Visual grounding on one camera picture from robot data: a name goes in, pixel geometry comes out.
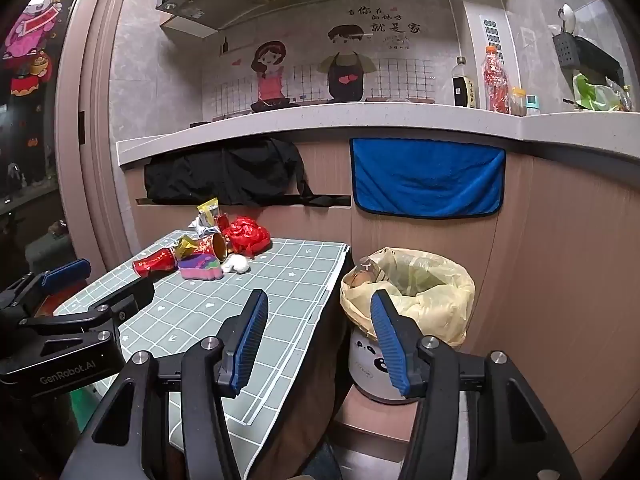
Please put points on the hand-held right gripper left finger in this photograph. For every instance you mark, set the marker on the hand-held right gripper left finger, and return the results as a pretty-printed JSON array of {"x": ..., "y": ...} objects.
[{"x": 252, "y": 340}]

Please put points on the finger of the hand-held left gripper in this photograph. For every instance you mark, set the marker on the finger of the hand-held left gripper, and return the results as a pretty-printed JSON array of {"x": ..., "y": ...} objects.
[
  {"x": 65, "y": 270},
  {"x": 135, "y": 295}
]

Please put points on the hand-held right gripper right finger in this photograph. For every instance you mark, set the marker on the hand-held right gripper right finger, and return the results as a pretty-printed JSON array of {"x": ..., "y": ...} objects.
[{"x": 387, "y": 340}]

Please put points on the white panda print bin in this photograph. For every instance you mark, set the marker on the white panda print bin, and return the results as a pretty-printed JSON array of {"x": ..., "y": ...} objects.
[{"x": 362, "y": 360}]

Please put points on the crushed red can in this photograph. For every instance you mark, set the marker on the crushed red can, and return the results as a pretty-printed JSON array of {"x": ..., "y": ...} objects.
[{"x": 155, "y": 261}]

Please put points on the gold foil wrapper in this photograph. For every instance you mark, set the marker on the gold foil wrapper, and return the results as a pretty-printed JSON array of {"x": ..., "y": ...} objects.
[{"x": 184, "y": 246}]

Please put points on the colourful foam piece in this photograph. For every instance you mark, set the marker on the colourful foam piece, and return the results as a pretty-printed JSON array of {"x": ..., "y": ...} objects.
[{"x": 200, "y": 266}]

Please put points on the white tissue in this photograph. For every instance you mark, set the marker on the white tissue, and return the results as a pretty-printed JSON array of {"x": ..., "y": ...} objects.
[{"x": 236, "y": 263}]

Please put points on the white bin yellow bag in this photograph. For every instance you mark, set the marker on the white bin yellow bag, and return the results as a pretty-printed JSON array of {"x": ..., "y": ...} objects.
[{"x": 440, "y": 280}]

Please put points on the red and gold paper cup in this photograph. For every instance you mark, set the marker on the red and gold paper cup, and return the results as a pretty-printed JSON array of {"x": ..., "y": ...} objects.
[{"x": 210, "y": 246}]

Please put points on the white patterned wrapper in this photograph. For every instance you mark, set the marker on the white patterned wrapper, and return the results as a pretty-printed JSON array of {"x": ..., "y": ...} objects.
[{"x": 202, "y": 227}]

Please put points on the red plastic bag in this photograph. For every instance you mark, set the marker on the red plastic bag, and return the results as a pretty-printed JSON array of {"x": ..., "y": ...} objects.
[{"x": 245, "y": 235}]

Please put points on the yellow snack wrapper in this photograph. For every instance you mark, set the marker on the yellow snack wrapper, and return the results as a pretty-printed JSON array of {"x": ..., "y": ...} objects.
[{"x": 207, "y": 208}]

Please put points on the red snack wrapper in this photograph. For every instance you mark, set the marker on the red snack wrapper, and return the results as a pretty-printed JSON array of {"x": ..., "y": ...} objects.
[{"x": 221, "y": 221}]

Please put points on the dark brown table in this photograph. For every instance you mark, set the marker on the dark brown table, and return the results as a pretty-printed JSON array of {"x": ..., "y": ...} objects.
[{"x": 300, "y": 385}]

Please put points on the green grid table mat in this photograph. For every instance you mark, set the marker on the green grid table mat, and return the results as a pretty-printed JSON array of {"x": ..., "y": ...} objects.
[{"x": 280, "y": 280}]

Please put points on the clear plastic bottle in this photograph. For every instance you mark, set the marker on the clear plastic bottle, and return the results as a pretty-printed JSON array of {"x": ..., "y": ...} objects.
[{"x": 367, "y": 272}]

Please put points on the brown wooden stool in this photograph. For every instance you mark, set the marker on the brown wooden stool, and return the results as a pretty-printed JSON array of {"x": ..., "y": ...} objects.
[{"x": 370, "y": 415}]

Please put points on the black cloth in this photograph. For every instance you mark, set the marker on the black cloth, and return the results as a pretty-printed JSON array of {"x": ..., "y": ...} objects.
[{"x": 225, "y": 175}]

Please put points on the blue towel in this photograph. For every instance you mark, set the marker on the blue towel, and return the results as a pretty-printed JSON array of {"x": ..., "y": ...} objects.
[{"x": 425, "y": 180}]

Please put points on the white kitchen countertop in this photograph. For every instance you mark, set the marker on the white kitchen countertop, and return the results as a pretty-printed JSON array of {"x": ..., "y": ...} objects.
[{"x": 350, "y": 120}]

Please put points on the festive window sticker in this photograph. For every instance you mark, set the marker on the festive window sticker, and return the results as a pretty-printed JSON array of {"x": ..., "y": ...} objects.
[{"x": 35, "y": 25}]

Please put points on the dark sauce bottle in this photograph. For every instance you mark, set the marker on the dark sauce bottle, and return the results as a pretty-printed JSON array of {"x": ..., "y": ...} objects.
[{"x": 465, "y": 90}]

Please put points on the small yellow lid jar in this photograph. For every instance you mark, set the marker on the small yellow lid jar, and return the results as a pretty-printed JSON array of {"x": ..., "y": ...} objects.
[{"x": 517, "y": 105}]

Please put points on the small blue lid jar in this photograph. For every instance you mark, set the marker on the small blue lid jar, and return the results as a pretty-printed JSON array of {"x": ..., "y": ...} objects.
[{"x": 533, "y": 106}]

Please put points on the red chili bottle orange cap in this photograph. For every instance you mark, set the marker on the red chili bottle orange cap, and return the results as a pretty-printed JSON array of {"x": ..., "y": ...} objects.
[{"x": 496, "y": 82}]

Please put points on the green plastic bag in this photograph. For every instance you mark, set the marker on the green plastic bag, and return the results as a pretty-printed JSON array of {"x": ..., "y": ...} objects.
[{"x": 587, "y": 92}]

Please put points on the black dish rack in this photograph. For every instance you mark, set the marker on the black dish rack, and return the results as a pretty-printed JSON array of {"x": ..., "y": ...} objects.
[{"x": 570, "y": 52}]

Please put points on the white ladle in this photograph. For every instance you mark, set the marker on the white ladle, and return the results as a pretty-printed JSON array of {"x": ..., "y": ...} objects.
[{"x": 567, "y": 14}]

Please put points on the brown door frame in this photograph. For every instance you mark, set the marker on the brown door frame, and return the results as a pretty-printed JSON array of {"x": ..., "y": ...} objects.
[{"x": 90, "y": 135}]

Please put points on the cartoon wall sticker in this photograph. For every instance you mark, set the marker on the cartoon wall sticker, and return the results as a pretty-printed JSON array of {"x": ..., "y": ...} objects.
[{"x": 300, "y": 60}]

